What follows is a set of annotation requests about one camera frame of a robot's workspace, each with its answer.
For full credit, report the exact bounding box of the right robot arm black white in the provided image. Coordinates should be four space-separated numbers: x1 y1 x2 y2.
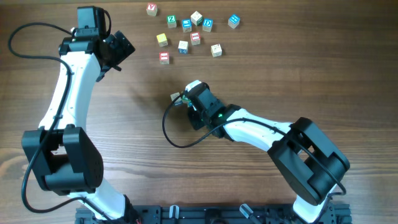
188 105 350 223

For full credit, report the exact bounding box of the green N letter block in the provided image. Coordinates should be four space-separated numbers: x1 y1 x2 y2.
182 95 190 105

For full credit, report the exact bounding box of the blue block far right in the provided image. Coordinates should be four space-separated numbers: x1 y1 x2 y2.
228 14 240 29

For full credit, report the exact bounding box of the yellow top block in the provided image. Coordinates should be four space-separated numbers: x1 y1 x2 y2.
156 33 169 47

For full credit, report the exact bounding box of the red Y letter block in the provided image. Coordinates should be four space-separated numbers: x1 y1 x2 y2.
146 2 158 16

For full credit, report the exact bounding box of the block with blue number side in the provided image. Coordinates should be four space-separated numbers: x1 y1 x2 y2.
178 40 188 54

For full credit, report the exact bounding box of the blue D letter block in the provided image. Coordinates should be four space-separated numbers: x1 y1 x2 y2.
202 18 213 32

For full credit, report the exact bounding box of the green Z letter block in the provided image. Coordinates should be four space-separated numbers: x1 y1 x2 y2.
167 15 177 28

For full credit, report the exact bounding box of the plain picture wooden block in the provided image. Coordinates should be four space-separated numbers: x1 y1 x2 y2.
211 44 223 57

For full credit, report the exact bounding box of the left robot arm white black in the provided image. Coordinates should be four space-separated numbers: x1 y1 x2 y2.
22 31 139 223

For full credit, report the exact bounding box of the red letter block centre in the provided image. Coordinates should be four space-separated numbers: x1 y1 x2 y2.
190 32 201 45

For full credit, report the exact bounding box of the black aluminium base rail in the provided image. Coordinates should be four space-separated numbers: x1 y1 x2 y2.
75 203 352 224

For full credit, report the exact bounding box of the red H letter block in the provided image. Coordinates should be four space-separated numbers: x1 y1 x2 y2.
159 52 170 65

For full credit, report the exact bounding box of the blue L letter block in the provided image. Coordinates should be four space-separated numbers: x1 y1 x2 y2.
182 19 192 32

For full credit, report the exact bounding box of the plain picture block top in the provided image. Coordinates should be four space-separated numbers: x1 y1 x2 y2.
190 11 203 26

